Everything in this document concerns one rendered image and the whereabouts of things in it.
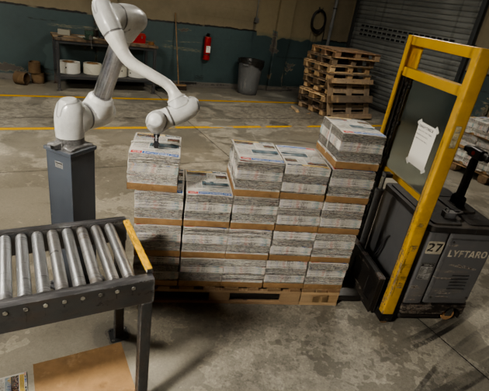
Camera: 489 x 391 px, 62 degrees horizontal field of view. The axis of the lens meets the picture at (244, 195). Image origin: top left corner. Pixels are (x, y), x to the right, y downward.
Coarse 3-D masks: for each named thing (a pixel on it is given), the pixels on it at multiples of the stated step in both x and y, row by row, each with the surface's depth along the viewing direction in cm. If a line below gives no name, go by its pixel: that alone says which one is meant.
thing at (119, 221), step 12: (120, 216) 210; (12, 228) 187; (24, 228) 188; (36, 228) 190; (48, 228) 191; (60, 228) 193; (72, 228) 196; (120, 228) 208; (12, 240) 185; (60, 240) 195; (108, 240) 208; (120, 240) 211; (12, 252) 187
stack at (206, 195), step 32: (160, 192) 236; (192, 192) 241; (224, 192) 247; (288, 224) 259; (160, 256) 257; (160, 288) 267; (192, 288) 271; (224, 288) 274; (256, 288) 278; (288, 288) 287
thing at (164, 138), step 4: (136, 136) 247; (140, 136) 248; (144, 136) 249; (148, 136) 250; (152, 136) 251; (160, 136) 253; (164, 136) 254; (168, 136) 256; (172, 136) 257; (160, 140) 246; (164, 140) 247; (168, 140) 248; (172, 140) 249; (176, 140) 250; (180, 140) 251
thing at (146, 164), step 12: (132, 144) 233; (144, 144) 236; (132, 156) 223; (144, 156) 224; (156, 156) 225; (168, 156) 225; (180, 156) 232; (132, 168) 227; (144, 168) 228; (156, 168) 228; (168, 168) 230; (132, 180) 230; (144, 180) 231; (156, 180) 232; (168, 180) 233
